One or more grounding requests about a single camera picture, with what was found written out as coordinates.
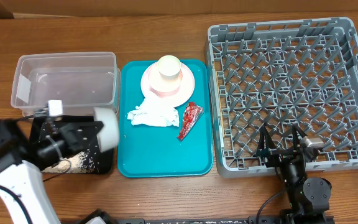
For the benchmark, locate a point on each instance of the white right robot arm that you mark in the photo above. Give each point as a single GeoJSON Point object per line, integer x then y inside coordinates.
{"type": "Point", "coordinates": [308, 197]}

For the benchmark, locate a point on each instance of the grey dish rack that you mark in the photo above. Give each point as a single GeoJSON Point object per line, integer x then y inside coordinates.
{"type": "Point", "coordinates": [280, 74]}

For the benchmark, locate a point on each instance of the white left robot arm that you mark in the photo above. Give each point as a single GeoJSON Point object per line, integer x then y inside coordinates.
{"type": "Point", "coordinates": [22, 162]}

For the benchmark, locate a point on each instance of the pile of rice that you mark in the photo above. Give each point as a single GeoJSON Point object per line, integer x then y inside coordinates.
{"type": "Point", "coordinates": [86, 162]}

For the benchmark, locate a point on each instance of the black tray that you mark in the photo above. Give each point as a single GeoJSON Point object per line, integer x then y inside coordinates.
{"type": "Point", "coordinates": [38, 131]}

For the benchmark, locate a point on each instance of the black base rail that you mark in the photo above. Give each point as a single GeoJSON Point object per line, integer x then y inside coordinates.
{"type": "Point", "coordinates": [99, 216]}

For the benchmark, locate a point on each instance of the teal serving tray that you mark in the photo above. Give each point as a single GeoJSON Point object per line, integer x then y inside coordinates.
{"type": "Point", "coordinates": [147, 151]}

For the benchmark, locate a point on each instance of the pink plate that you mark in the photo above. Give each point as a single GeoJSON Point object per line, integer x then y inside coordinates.
{"type": "Point", "coordinates": [176, 97]}

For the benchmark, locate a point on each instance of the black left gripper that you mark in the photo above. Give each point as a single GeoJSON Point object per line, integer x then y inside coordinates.
{"type": "Point", "coordinates": [72, 132]}

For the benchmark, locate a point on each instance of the pink bowl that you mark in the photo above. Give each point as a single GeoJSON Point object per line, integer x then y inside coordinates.
{"type": "Point", "coordinates": [165, 80]}

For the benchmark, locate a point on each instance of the grey bowl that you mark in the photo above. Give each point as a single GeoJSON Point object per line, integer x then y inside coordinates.
{"type": "Point", "coordinates": [108, 136]}

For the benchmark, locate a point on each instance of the cream cup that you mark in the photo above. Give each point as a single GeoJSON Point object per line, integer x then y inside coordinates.
{"type": "Point", "coordinates": [169, 66]}

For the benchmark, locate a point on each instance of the clear plastic bin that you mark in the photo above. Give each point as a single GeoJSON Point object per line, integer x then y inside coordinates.
{"type": "Point", "coordinates": [81, 80]}

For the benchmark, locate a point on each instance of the white napkin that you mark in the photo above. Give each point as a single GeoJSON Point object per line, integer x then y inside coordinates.
{"type": "Point", "coordinates": [152, 112]}

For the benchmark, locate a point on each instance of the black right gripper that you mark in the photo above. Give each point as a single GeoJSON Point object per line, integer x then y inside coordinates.
{"type": "Point", "coordinates": [265, 149]}

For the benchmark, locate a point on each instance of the red snack wrapper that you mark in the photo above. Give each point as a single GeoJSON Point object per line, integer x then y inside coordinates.
{"type": "Point", "coordinates": [191, 115]}

